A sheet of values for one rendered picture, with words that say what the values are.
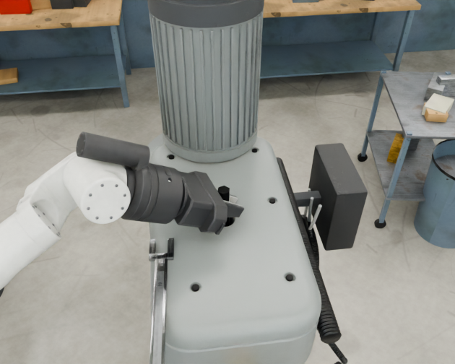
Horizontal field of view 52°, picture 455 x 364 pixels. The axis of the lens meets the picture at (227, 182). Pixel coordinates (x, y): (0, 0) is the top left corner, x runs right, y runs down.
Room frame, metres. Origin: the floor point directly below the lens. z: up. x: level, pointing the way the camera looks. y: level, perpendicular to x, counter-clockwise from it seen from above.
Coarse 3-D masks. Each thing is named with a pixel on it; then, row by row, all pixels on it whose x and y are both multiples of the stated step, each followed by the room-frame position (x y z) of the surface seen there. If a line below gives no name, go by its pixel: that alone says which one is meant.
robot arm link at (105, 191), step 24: (96, 144) 0.48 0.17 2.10; (120, 144) 0.50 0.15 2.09; (72, 168) 0.48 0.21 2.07; (96, 168) 0.46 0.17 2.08; (120, 168) 0.49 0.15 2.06; (144, 168) 0.50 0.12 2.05; (72, 192) 0.44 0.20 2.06; (96, 192) 0.42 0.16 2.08; (120, 192) 0.44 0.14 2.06; (144, 192) 0.47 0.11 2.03; (96, 216) 0.41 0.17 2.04; (120, 216) 0.42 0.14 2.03; (144, 216) 0.46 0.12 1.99
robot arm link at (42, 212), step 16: (64, 160) 0.51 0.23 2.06; (48, 176) 0.48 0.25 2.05; (32, 192) 0.46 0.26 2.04; (48, 192) 0.47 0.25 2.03; (64, 192) 0.48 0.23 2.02; (32, 208) 0.43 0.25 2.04; (48, 208) 0.46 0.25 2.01; (64, 208) 0.47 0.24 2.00; (32, 224) 0.40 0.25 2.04; (48, 224) 0.42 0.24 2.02; (48, 240) 0.40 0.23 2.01
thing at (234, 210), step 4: (228, 204) 0.54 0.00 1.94; (232, 204) 0.54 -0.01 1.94; (236, 204) 0.55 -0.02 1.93; (228, 208) 0.54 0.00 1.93; (232, 208) 0.54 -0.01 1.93; (236, 208) 0.54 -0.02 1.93; (240, 208) 0.55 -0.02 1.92; (228, 212) 0.54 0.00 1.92; (232, 212) 0.54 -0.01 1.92; (236, 212) 0.54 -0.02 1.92; (240, 212) 0.55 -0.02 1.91; (228, 216) 0.54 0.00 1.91; (232, 216) 0.54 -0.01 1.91; (236, 216) 0.54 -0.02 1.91
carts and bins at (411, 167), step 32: (416, 96) 2.70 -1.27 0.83; (448, 96) 2.70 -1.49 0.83; (416, 128) 2.33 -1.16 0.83; (448, 128) 2.33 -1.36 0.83; (384, 160) 2.65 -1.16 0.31; (416, 160) 2.65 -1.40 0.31; (448, 160) 2.41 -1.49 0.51; (384, 192) 2.31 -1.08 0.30; (416, 192) 2.31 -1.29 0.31; (448, 192) 2.11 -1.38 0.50; (384, 224) 2.26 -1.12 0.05; (416, 224) 2.26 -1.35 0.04; (448, 224) 2.08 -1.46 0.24
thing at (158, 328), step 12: (168, 240) 0.50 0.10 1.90; (168, 252) 0.47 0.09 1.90; (156, 264) 0.45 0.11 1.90; (156, 276) 0.43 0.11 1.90; (156, 288) 0.41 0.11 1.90; (156, 300) 0.38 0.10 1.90; (156, 312) 0.36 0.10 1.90; (156, 324) 0.35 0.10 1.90; (156, 336) 0.33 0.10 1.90; (156, 348) 0.31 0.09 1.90; (156, 360) 0.29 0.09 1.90
